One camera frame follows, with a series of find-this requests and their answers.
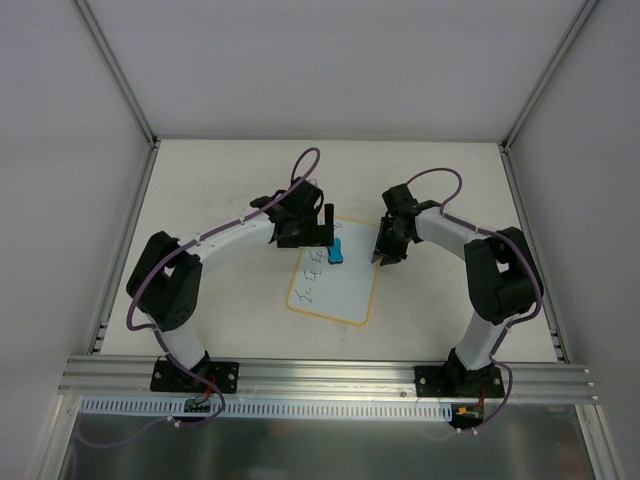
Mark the aluminium mounting rail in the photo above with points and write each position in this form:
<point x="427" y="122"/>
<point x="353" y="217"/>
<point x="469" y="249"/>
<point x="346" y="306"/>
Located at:
<point x="533" y="383"/>

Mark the aluminium frame post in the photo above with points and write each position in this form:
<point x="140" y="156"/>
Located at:
<point x="95" y="31"/>
<point x="559" y="54"/>

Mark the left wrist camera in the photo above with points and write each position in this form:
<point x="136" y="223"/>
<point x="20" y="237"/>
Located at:
<point x="306" y="200"/>

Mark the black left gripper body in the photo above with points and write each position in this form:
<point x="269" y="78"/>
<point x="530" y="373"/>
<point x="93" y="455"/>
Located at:
<point x="310" y="236"/>

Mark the blue black whiteboard eraser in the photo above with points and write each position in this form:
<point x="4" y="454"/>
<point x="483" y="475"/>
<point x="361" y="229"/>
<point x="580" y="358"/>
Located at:
<point x="334" y="253"/>

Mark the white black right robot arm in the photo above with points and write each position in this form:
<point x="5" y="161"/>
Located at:
<point x="502" y="281"/>

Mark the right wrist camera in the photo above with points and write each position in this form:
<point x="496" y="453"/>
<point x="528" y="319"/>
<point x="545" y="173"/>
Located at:
<point x="399" y="200"/>

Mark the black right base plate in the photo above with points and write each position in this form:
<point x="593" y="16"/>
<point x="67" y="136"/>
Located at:
<point x="440" y="381"/>

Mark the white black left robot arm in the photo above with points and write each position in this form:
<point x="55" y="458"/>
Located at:
<point x="165" y="283"/>

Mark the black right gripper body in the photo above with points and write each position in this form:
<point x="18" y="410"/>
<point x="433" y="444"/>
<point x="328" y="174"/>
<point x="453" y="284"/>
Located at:
<point x="391" y="245"/>

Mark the left aluminium frame post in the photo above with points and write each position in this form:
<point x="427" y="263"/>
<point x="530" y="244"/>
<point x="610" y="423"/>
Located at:
<point x="95" y="31"/>

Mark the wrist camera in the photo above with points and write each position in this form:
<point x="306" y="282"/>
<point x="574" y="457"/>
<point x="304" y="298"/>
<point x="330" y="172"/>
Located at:
<point x="399" y="200"/>
<point x="306" y="200"/>

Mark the right aluminium frame post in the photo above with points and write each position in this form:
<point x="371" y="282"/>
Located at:
<point x="559" y="54"/>

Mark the yellow framed small whiteboard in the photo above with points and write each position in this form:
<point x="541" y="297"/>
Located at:
<point x="341" y="292"/>

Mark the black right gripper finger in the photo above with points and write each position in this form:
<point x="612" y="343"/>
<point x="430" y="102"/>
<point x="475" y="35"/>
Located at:
<point x="377" y="253"/>
<point x="389" y="259"/>

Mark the white slotted cable duct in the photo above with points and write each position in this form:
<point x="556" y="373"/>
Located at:
<point x="268" y="408"/>

